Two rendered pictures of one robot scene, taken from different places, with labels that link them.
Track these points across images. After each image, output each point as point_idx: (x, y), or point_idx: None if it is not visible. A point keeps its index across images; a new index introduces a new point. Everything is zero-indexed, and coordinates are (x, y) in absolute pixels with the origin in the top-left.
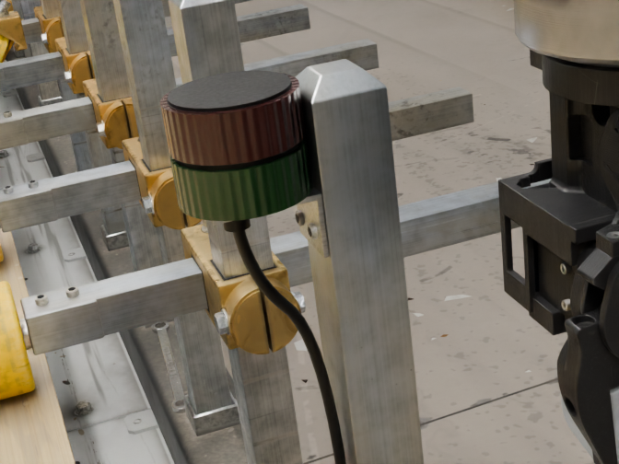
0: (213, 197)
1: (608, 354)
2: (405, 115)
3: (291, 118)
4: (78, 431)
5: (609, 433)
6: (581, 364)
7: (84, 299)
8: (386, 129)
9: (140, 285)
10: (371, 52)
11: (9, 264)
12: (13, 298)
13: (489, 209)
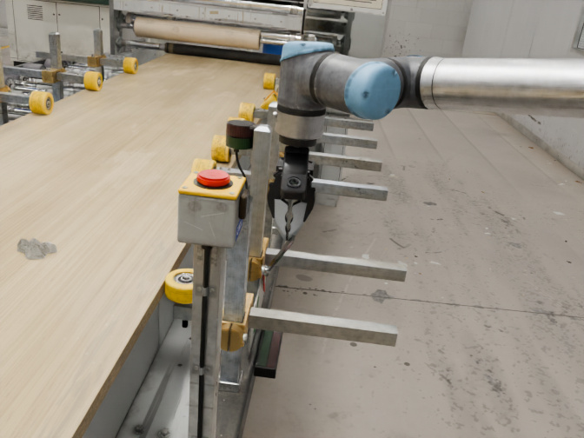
0: (228, 142)
1: (275, 191)
2: (358, 162)
3: (248, 131)
4: None
5: (273, 208)
6: (268, 190)
7: (230, 171)
8: (268, 141)
9: (245, 173)
10: (374, 143)
11: (229, 163)
12: (213, 164)
13: (346, 189)
